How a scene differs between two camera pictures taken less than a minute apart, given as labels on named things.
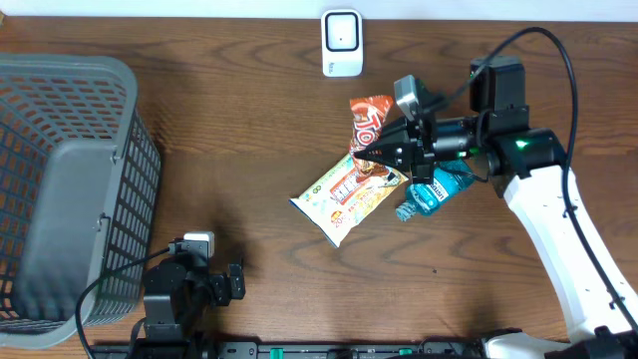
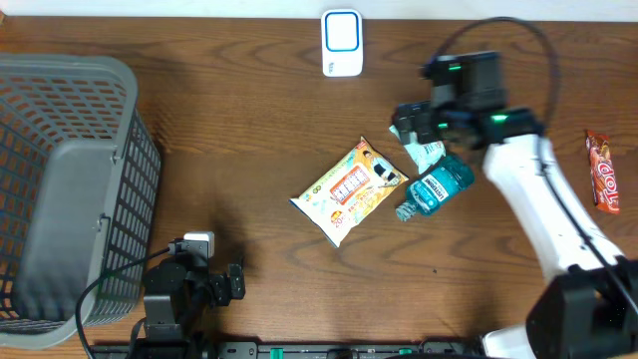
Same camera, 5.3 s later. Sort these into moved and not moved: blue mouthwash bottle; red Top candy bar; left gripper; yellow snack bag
Moved: red Top candy bar
Not moved: left gripper; blue mouthwash bottle; yellow snack bag
